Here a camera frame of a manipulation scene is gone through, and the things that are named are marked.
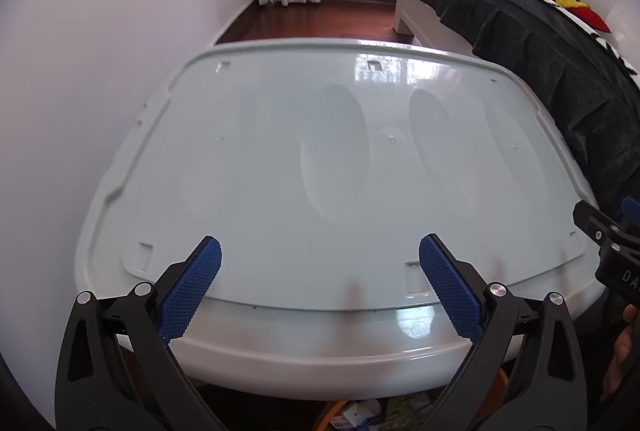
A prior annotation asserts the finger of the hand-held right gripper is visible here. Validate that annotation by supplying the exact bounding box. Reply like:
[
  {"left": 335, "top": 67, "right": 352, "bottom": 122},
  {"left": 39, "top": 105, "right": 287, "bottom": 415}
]
[
  {"left": 572, "top": 200, "right": 621, "bottom": 244},
  {"left": 620, "top": 195, "right": 640, "bottom": 232}
]

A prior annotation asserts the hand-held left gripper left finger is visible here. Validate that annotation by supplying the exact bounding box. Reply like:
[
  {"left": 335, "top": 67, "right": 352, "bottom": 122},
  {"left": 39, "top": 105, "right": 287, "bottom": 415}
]
[{"left": 56, "top": 235, "right": 236, "bottom": 431}]

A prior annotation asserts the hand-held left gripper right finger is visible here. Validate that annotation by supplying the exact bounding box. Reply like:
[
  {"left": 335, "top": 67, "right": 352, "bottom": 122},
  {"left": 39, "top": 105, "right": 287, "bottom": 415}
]
[{"left": 418, "top": 233, "right": 587, "bottom": 431}]

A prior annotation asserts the orange plastic bin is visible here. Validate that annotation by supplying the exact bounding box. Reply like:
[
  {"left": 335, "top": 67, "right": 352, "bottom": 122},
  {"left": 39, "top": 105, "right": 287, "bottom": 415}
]
[{"left": 314, "top": 370, "right": 510, "bottom": 431}]

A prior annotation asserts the person's right hand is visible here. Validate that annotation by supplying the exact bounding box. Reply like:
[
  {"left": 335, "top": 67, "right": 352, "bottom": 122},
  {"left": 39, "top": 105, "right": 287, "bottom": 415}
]
[{"left": 602, "top": 303, "right": 640, "bottom": 394}]

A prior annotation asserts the white box with barcode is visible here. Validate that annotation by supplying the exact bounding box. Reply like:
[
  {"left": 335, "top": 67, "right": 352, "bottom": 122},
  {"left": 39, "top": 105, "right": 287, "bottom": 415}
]
[{"left": 330, "top": 403, "right": 368, "bottom": 431}]

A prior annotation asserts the white plastic table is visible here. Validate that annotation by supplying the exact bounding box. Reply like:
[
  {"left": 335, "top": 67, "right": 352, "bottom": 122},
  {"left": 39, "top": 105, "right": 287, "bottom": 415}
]
[{"left": 74, "top": 37, "right": 608, "bottom": 402}]

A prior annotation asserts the black ruffled bed cover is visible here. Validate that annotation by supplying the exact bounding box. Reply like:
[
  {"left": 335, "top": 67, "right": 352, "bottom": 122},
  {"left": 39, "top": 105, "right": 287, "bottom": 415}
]
[{"left": 392, "top": 0, "right": 640, "bottom": 222}]

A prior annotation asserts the yellow red plush toy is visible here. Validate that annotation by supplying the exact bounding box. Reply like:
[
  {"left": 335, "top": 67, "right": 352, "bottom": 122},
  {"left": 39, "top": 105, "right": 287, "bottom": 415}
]
[{"left": 549, "top": 0, "right": 612, "bottom": 33}]

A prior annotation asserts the white bed frame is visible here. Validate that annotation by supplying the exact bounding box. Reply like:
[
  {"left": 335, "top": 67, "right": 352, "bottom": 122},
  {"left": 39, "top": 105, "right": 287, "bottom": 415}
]
[{"left": 394, "top": 0, "right": 476, "bottom": 54}]

